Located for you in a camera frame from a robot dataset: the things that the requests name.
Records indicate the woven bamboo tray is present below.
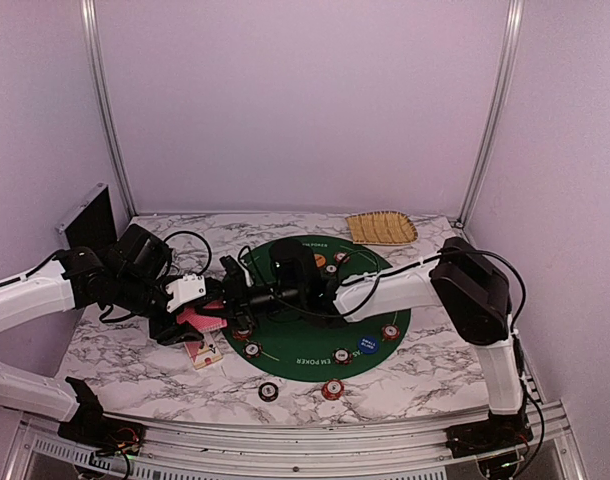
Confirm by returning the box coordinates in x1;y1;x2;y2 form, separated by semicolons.
345;211;418;246

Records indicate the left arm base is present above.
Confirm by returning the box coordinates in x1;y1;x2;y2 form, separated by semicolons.
58;417;145;456

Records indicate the brown poker chip stack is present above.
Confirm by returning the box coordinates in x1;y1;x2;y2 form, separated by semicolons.
258;382;279;402

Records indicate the red playing card deck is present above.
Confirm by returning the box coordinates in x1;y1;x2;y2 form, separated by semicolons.
177;306;227;333

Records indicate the front aluminium rail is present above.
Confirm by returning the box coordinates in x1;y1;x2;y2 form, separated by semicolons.
4;399;586;480

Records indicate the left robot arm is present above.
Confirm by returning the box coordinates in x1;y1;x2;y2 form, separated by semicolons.
0;247;207;445

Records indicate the orange big blind button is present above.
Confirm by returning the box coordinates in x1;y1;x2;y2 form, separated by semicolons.
314;254;327;268

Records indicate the round green poker mat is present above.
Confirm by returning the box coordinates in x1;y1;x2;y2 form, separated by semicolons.
224;235;411;383

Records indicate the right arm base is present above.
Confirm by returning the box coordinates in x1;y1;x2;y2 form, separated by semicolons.
446;413;534;458

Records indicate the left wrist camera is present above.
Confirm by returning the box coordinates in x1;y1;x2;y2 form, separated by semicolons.
165;274;206;313

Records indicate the gold card deck box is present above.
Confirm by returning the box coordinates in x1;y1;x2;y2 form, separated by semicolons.
184;333;223;370

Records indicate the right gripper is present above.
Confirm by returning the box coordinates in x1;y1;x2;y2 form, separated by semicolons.
197;276;303;332

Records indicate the left aluminium frame post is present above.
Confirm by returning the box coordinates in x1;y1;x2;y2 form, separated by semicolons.
80;0;137;219

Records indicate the blue small blind button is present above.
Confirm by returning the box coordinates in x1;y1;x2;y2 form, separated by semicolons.
357;336;380;355

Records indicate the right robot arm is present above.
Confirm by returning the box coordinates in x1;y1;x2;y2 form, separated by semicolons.
220;237;526;448

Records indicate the aluminium frame post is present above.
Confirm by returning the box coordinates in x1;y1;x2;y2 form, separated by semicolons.
80;0;137;219
454;0;525;229

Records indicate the orange chip stack top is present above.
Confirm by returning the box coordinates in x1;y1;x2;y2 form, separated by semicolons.
334;252;350;266

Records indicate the orange poker chip stack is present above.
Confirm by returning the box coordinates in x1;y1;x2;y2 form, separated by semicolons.
321;379;344;401

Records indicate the right aluminium frame post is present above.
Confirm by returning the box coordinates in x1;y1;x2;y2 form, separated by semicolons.
454;0;525;229

